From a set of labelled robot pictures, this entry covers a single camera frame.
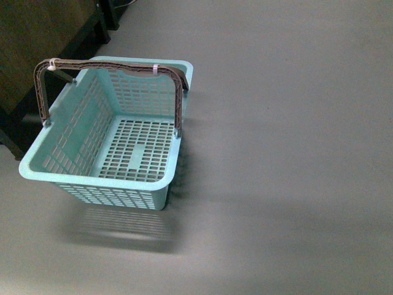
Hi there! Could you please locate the light blue plastic basket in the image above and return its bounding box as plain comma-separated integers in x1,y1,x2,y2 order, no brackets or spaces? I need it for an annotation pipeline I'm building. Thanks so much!
19,57,193,210

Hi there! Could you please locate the brown basket handle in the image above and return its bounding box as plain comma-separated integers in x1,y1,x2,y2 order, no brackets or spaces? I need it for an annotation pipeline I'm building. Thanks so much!
34,58,189,132

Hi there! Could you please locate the white zip tie right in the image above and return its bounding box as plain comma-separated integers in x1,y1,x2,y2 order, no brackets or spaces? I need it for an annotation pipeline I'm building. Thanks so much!
152,64,159,76

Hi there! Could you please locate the white zip tie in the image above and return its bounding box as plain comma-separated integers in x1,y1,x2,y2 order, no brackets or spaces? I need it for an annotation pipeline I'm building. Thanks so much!
47,58,58,71
152,64,159,76

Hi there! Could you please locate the white zip tie left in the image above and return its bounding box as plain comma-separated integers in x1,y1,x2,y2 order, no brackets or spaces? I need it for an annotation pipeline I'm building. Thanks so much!
47,58,58,71

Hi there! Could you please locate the dark wooden furniture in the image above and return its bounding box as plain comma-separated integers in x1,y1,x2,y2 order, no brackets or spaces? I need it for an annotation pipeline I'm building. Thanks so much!
1,1,128,160

